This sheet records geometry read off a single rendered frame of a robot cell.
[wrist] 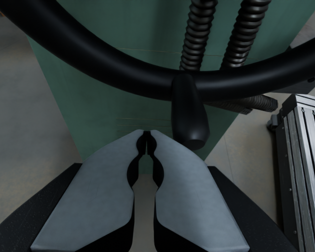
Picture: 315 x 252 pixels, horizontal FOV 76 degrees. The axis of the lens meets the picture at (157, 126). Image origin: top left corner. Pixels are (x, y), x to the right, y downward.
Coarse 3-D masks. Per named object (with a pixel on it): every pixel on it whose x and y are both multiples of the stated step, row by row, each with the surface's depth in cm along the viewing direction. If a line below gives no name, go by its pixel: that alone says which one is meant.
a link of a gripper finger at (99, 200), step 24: (120, 144) 10; (144, 144) 12; (96, 168) 9; (120, 168) 9; (72, 192) 7; (96, 192) 7; (120, 192) 8; (72, 216) 7; (96, 216) 7; (120, 216) 7; (48, 240) 6; (72, 240) 6; (96, 240) 6; (120, 240) 7
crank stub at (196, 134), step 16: (176, 80) 15; (192, 80) 15; (176, 96) 14; (192, 96) 14; (176, 112) 13; (192, 112) 13; (176, 128) 13; (192, 128) 12; (208, 128) 13; (192, 144) 12
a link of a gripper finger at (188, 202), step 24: (168, 144) 11; (168, 168) 9; (192, 168) 9; (168, 192) 8; (192, 192) 8; (216, 192) 8; (168, 216) 7; (192, 216) 7; (216, 216) 7; (168, 240) 7; (192, 240) 6; (216, 240) 6; (240, 240) 6
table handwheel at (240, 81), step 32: (0, 0) 10; (32, 0) 11; (32, 32) 12; (64, 32) 12; (96, 64) 14; (128, 64) 15; (256, 64) 17; (288, 64) 15; (160, 96) 17; (224, 96) 17
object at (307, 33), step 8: (304, 24) 40; (304, 32) 38; (312, 32) 39; (296, 40) 36; (304, 40) 37; (288, 48) 35; (312, 80) 37; (288, 88) 39; (296, 88) 39; (304, 88) 39; (312, 88) 39
